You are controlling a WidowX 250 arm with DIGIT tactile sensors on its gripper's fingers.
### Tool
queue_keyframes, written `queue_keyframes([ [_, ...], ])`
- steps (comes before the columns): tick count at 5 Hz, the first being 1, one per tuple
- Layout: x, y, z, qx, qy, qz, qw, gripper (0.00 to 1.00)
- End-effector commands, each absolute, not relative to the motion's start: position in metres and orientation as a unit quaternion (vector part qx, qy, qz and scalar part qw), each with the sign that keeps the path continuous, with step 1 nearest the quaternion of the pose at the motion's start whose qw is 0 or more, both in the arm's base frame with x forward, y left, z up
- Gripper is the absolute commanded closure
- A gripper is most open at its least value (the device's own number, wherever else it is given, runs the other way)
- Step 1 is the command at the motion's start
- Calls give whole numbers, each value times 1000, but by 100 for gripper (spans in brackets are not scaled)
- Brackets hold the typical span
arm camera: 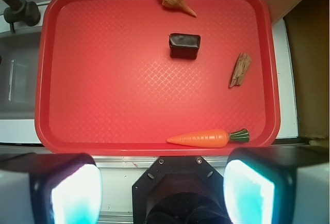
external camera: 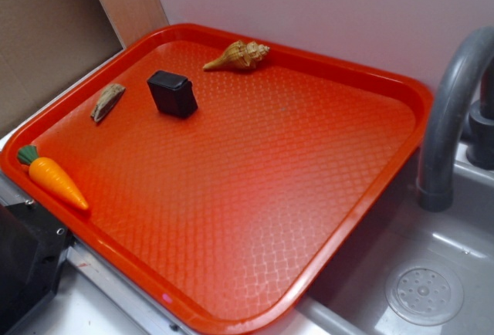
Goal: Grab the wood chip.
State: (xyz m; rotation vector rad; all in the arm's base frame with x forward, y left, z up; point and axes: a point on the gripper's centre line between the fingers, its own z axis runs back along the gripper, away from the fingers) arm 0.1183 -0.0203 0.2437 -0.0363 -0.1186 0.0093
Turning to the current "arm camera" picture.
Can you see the orange toy carrot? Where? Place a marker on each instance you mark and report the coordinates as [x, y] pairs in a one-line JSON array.
[[217, 138]]

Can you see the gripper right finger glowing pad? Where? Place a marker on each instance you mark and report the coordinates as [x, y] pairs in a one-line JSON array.
[[277, 185]]

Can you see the dark brown rectangular block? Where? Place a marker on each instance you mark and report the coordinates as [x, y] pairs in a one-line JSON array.
[[184, 46]]

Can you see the dark metal faucet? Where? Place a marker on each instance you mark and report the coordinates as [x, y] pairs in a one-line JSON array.
[[21, 11]]

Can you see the brown wood chip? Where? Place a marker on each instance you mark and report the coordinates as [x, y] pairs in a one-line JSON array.
[[241, 67]]

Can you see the grey sink basin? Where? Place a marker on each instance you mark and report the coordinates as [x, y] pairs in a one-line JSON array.
[[19, 64]]

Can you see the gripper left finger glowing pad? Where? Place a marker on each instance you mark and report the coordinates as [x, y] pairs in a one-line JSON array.
[[50, 188]]

